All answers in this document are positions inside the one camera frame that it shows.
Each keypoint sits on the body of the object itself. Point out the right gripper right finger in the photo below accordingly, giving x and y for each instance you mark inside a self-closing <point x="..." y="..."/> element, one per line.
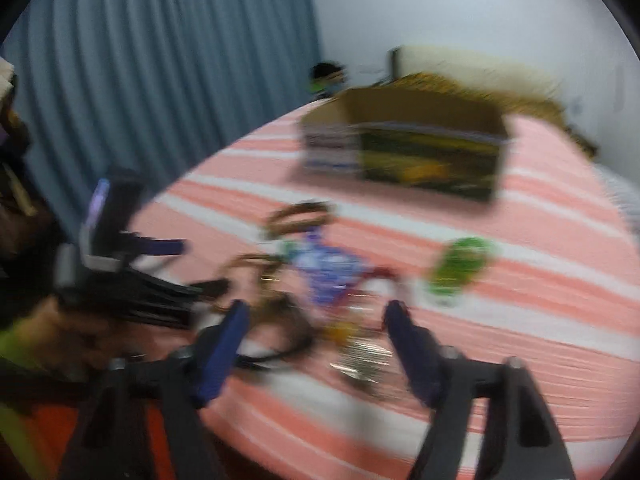
<point x="521" y="439"/>

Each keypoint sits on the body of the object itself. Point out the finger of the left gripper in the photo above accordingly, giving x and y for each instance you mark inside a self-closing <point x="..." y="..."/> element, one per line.
<point x="134" y="244"/>
<point x="149" y="288"/>

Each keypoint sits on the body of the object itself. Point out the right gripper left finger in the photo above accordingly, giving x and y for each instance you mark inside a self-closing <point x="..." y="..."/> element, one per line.
<point x="192" y="377"/>

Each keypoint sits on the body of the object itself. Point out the gold bangle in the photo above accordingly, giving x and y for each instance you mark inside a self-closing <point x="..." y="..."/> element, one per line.
<point x="263" y="270"/>

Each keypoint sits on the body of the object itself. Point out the wristwatch with leather strap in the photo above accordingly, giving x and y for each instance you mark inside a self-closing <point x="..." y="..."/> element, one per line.
<point x="282" y="330"/>

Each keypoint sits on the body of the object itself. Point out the person's left hand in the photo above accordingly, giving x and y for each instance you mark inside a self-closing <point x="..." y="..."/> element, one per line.
<point x="53" y="342"/>

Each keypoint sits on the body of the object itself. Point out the pink striped bed sheet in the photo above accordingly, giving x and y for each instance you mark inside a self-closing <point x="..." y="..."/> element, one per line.
<point x="548" y="273"/>

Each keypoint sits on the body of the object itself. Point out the blue curtain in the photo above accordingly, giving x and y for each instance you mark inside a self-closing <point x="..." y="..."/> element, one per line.
<point x="156" y="86"/>

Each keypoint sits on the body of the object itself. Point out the dark plush toy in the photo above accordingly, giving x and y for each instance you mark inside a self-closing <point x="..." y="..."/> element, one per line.
<point x="326" y="80"/>

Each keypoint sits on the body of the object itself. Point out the printed cardboard box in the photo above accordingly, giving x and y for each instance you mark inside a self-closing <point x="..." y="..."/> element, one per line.
<point x="408" y="137"/>

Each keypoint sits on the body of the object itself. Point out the cream headboard pillow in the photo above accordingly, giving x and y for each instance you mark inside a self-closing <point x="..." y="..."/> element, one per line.
<point x="474" y="70"/>

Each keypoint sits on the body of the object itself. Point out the yellow floral blanket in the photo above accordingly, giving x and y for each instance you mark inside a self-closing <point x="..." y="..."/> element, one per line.
<point x="509" y="102"/>

